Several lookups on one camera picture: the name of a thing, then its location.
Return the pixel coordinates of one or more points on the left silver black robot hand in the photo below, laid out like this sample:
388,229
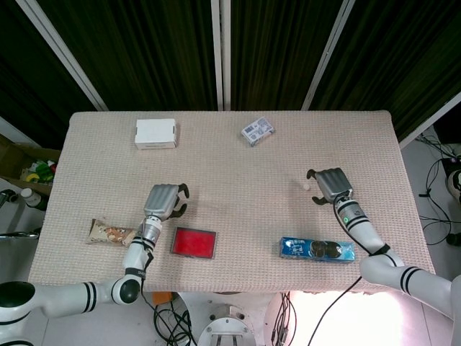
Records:
162,200

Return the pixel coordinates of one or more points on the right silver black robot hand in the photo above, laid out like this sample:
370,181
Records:
335,184

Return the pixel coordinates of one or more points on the small white round cap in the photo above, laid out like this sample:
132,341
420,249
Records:
307,186

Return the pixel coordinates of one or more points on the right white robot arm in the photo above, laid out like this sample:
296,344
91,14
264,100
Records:
360,230

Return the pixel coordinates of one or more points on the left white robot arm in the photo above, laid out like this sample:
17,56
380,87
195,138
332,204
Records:
72,293

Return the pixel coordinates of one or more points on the red ink pad case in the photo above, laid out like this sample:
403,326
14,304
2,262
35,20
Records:
192,242

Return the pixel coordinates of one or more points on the brown snack bag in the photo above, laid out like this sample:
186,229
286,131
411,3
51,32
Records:
108,232

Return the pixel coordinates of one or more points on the white cardboard box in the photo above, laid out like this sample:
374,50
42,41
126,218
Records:
155,131

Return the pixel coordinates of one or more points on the blue cookie package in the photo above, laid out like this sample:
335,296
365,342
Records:
299,248

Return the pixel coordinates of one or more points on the beige waffle tablecloth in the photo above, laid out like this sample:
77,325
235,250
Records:
234,180

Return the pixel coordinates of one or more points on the blue white tissue pack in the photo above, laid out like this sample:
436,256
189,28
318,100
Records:
257,131

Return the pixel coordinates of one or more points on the orange object under table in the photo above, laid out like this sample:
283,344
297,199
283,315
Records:
162,298

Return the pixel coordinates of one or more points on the white round device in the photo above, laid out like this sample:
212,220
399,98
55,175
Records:
454,184

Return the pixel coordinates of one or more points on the dark green curtain panel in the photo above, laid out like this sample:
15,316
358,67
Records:
144,47
403,54
277,47
29,72

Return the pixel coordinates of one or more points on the brown cardboard box with toys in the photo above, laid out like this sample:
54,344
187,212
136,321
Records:
14,158

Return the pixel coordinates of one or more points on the white frame post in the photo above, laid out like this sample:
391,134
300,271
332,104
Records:
64,54
217,54
432,120
327,54
226,54

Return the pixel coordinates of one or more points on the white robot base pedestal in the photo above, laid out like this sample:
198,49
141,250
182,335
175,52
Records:
227,324

